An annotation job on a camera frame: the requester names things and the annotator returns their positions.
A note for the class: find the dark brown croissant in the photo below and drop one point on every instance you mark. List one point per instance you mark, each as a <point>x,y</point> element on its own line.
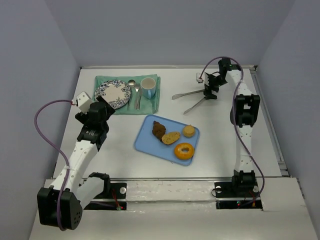
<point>158,130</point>

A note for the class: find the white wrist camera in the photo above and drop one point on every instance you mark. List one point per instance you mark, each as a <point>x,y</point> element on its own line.
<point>202,78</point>
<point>83,102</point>

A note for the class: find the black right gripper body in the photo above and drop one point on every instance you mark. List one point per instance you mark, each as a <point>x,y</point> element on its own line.
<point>208,92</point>

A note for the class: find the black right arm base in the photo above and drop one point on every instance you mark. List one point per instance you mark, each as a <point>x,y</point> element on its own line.
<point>226,198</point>

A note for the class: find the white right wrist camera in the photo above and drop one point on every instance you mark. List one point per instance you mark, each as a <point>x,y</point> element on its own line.
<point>202,78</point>

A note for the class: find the light blue plastic tray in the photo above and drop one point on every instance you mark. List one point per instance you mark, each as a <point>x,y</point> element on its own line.
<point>147,143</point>

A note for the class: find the steel fork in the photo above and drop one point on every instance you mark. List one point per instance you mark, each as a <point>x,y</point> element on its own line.
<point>137,89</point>

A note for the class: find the green cloth placemat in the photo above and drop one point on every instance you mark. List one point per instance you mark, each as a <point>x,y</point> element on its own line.
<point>147,106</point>

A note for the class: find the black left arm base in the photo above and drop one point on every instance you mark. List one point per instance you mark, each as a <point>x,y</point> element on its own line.
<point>114,200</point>

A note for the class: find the stainless steel serving tongs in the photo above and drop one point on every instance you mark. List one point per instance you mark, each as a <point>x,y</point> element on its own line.
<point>196,97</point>

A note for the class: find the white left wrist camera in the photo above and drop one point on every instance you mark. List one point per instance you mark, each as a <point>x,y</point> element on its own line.
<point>83,102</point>

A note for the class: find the sliced bread loaf piece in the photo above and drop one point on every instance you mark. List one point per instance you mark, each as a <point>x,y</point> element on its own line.
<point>171,137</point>

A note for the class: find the light blue ceramic mug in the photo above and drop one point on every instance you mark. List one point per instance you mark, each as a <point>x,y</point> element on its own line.
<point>148,87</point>

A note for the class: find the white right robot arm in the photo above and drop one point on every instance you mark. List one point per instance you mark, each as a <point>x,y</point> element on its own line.
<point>243,116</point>

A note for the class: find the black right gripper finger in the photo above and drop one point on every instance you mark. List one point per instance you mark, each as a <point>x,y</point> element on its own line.
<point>212,96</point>
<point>207,95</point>

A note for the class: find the steel table knife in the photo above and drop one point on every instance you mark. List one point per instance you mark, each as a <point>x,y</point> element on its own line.
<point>137,107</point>

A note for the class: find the steel spoon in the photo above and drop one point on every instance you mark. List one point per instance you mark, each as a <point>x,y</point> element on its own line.
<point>132,85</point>

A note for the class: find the yellow muffin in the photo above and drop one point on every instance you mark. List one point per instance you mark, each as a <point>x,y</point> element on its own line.
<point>189,131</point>

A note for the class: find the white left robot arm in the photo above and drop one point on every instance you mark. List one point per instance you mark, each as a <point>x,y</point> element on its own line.
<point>61,204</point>

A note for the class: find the blue floral ceramic plate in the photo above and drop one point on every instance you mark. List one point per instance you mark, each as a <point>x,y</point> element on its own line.
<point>116,93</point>

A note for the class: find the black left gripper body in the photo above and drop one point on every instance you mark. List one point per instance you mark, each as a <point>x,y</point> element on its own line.
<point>105,104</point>

